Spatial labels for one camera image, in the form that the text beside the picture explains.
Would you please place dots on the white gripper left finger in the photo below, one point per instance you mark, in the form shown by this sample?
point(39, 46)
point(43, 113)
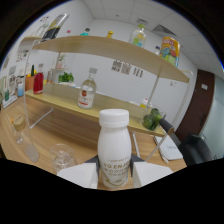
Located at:
point(78, 175)

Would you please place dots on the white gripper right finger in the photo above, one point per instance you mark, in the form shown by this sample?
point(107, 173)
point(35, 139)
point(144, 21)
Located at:
point(150, 173)

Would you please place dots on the white milk bottle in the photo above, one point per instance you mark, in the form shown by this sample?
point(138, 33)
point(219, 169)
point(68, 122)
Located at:
point(114, 146)

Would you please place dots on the clear bottle cork lid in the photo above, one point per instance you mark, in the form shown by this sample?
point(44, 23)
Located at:
point(25, 140)

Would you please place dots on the small clear bottle orange cap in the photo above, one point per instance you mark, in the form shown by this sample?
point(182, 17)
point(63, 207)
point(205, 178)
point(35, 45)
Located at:
point(12, 120)

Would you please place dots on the yellow red lidded cup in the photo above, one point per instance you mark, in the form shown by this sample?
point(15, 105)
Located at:
point(144, 103)

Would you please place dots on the small green cup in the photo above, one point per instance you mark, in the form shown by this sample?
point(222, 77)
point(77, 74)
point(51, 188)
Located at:
point(6, 96)

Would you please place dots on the clear glass with ice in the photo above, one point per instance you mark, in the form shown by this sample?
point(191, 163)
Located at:
point(62, 158)

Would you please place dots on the white notebook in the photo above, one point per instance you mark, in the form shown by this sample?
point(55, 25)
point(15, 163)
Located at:
point(170, 148)

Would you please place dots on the bowl of green limes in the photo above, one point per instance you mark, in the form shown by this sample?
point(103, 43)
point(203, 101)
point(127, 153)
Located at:
point(150, 120)

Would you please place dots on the black armchair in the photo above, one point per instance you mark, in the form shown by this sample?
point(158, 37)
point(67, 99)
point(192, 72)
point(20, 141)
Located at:
point(198, 150)

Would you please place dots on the clear bottle red label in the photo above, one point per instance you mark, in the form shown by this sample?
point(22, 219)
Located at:
point(86, 95)

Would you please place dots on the brown door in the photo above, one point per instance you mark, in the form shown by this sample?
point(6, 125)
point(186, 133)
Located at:
point(196, 103)

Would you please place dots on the green potted plant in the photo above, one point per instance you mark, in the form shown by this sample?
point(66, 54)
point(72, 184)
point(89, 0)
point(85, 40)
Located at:
point(66, 77)

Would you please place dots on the red liquid bottle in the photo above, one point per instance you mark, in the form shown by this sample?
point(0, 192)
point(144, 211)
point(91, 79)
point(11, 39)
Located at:
point(38, 83)

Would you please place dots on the orange basket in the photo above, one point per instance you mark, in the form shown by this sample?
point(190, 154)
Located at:
point(29, 83)

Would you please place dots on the teal bottle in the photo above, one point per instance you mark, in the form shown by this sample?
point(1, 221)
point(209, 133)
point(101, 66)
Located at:
point(85, 32)

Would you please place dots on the small yellow bottle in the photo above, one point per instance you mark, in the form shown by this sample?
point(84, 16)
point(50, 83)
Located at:
point(109, 34)

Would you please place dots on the black yellow snack bag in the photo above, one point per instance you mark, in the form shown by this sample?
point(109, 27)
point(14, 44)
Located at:
point(53, 28)

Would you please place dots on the white frame wooden shelf rack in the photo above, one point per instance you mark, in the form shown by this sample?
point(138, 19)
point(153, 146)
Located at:
point(100, 50)

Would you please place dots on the wooden wall shelf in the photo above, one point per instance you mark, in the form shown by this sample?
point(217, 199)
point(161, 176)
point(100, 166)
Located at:
point(28, 39)

